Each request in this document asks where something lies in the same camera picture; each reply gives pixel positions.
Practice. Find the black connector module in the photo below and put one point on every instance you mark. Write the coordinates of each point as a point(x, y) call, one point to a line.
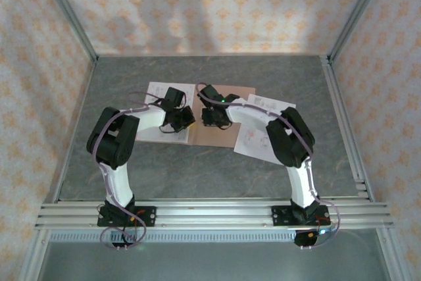
point(306, 238)
point(123, 240)

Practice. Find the aluminium side rail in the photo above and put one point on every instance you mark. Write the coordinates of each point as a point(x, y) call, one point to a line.
point(342, 123)

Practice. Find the aluminium frame post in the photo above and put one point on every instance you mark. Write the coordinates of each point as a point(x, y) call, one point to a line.
point(70, 17)
point(355, 14)

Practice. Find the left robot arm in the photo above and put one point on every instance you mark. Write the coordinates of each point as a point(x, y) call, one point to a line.
point(112, 143)

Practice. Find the aluminium front rail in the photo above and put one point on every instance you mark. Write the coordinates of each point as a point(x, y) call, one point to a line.
point(213, 215)

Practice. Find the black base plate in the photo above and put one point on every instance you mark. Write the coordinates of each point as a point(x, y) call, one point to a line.
point(148, 216)
point(279, 216)

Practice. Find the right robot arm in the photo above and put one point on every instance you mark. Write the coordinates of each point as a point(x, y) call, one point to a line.
point(289, 139)

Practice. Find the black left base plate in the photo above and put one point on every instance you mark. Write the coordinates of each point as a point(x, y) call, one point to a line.
point(148, 216)

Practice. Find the white printed drawing sheet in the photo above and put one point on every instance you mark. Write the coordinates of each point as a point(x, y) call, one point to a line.
point(156, 91)
point(253, 136)

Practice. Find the brown paper folder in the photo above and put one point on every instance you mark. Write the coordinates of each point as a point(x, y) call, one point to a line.
point(213, 136)

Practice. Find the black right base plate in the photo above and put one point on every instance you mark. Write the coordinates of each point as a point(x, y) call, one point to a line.
point(279, 216)

